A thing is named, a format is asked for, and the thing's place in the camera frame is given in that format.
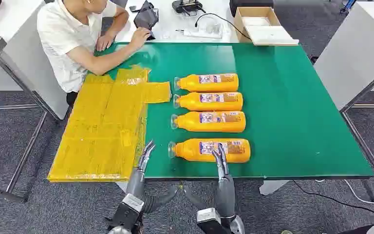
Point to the green table mat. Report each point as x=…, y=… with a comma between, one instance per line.
x=287, y=113

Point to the orange drink bottle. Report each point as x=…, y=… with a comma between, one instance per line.
x=212, y=104
x=212, y=85
x=212, y=126
x=193, y=155

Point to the black controller device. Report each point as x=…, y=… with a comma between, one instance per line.
x=187, y=5

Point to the yellow sheet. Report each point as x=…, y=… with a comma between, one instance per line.
x=103, y=129

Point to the small black phone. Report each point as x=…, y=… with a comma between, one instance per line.
x=133, y=8

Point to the white flat board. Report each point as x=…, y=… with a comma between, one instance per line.
x=271, y=35

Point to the person's right hand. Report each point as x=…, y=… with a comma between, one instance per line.
x=141, y=37

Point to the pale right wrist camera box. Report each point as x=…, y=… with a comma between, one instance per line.
x=208, y=214

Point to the open cardboard box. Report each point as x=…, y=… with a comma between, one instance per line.
x=238, y=25

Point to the person's left hand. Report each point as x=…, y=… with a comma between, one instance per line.
x=104, y=42

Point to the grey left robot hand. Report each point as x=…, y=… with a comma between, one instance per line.
x=137, y=184

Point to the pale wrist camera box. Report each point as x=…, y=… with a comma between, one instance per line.
x=132, y=202
x=208, y=214

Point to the person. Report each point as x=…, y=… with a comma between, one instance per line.
x=64, y=38

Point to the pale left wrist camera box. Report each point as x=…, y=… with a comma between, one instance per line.
x=132, y=202

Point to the white power strip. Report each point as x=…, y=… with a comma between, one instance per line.
x=203, y=31

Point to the white table with steel legs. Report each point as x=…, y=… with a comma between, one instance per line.
x=354, y=55

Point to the black tablet with case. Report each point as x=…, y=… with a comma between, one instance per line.
x=145, y=17

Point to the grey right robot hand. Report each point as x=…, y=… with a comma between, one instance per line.
x=225, y=197

